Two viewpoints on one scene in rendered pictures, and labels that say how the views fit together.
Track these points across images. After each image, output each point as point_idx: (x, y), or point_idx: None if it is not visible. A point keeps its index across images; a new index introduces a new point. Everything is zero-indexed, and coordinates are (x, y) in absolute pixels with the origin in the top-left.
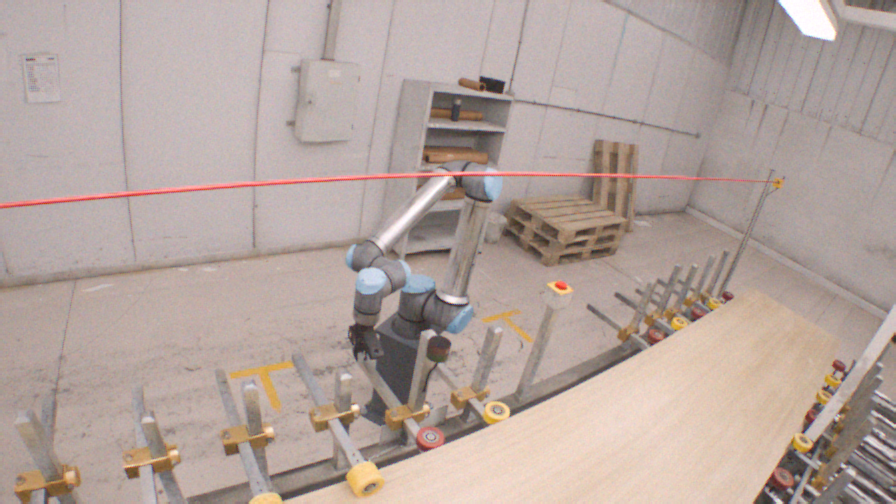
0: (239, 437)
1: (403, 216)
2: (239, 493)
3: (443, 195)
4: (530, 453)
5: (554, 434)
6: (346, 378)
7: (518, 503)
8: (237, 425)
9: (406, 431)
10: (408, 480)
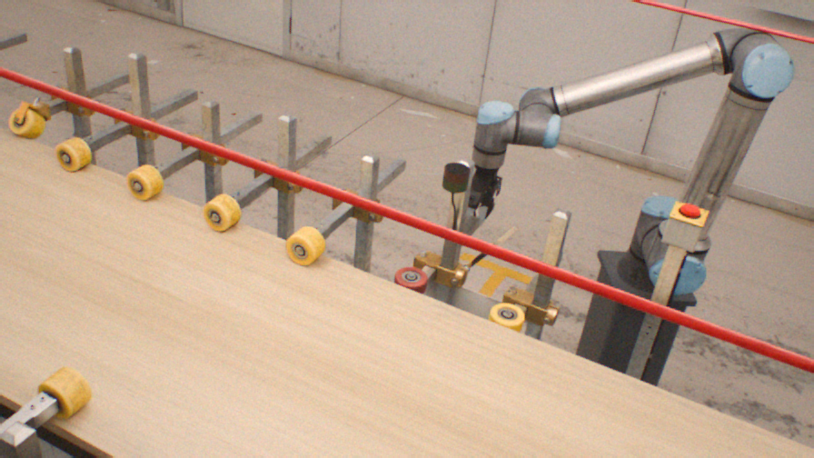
0: None
1: (610, 75)
2: None
3: (698, 73)
4: (466, 359)
5: (522, 375)
6: (366, 160)
7: (379, 364)
8: None
9: None
10: (340, 280)
